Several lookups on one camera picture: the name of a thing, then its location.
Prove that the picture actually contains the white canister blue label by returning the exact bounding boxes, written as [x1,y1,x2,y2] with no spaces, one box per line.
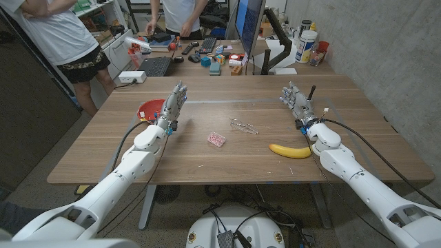
[295,30,318,64]

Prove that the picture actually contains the red white small gadget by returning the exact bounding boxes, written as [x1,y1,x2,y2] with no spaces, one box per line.
[228,52,245,68]

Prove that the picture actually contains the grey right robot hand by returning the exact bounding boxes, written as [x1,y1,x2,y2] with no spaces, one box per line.
[279,81,320,130]

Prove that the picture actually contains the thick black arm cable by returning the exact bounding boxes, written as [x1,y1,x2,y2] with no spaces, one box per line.
[320,118,441,209]
[109,119,151,173]

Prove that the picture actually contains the black power strip cord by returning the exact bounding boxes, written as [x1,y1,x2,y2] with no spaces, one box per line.
[113,79,138,90]

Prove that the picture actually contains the black stick on grey base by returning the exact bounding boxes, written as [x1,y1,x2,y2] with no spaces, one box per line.
[306,85,317,110]

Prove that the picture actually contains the round black fan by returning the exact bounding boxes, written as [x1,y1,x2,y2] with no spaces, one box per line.
[154,185,181,205]

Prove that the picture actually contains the yellow banana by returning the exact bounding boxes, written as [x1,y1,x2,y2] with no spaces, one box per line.
[268,143,314,160]

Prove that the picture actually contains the white power strip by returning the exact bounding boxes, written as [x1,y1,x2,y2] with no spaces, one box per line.
[118,70,147,84]

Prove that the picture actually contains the white paper sheet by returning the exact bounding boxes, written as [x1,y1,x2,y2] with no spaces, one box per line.
[253,38,299,70]

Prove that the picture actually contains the black remote control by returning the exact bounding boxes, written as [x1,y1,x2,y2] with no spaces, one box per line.
[181,41,200,56]

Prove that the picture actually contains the blue book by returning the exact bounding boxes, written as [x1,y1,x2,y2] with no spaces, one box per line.
[149,35,176,52]

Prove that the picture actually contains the red bowl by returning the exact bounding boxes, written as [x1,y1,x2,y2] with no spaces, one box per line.
[136,99,167,123]

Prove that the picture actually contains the black laptop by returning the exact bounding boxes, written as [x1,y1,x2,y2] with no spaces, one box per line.
[137,56,173,77]

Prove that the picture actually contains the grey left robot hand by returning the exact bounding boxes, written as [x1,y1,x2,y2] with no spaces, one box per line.
[155,81,189,134]

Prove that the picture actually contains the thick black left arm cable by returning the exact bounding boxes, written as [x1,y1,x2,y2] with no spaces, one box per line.
[109,119,151,173]

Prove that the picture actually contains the pink patterned small box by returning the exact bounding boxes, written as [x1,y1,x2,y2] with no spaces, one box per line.
[207,131,227,148]

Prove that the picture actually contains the black keyboard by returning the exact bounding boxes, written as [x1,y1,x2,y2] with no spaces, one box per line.
[198,37,218,54]

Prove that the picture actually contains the clear wire-frame glasses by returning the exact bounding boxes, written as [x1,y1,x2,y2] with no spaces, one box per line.
[229,118,259,135]

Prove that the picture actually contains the white spray can red label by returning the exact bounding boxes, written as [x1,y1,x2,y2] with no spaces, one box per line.
[123,36,152,55]

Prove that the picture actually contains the computer monitor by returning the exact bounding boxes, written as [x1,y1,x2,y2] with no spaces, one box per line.
[234,0,267,58]

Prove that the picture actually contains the person in plain white shirt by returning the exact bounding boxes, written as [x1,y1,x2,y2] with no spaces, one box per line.
[144,0,209,41]

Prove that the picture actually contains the clear glass jar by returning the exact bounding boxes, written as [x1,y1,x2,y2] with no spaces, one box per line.
[309,48,327,67]

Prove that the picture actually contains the white robot torso edge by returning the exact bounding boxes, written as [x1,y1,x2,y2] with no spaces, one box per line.
[0,238,141,248]

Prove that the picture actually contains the black backpack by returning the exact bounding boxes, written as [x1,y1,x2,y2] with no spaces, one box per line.
[198,2,231,30]

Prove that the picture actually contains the red cup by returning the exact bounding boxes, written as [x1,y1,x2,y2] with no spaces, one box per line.
[316,41,330,62]

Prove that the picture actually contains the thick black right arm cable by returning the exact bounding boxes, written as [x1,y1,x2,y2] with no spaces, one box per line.
[320,118,441,209]

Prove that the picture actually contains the wooden desk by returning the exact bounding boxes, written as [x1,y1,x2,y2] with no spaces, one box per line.
[136,38,337,77]

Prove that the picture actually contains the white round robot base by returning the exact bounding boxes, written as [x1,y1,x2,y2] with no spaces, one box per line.
[185,205,286,248]

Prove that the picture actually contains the dark cabinet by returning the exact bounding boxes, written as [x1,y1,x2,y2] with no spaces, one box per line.
[0,10,83,192]

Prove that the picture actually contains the grey table leg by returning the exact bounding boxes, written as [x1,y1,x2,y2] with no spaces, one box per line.
[309,183,332,230]
[138,185,158,231]

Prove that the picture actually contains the person in camouflage shorts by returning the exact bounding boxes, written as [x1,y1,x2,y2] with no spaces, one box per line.
[0,0,118,117]

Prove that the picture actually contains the white shelf cabinet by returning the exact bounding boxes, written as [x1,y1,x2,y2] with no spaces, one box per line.
[70,0,135,80]

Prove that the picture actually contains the blue chair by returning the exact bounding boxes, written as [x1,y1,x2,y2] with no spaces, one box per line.
[209,26,227,40]

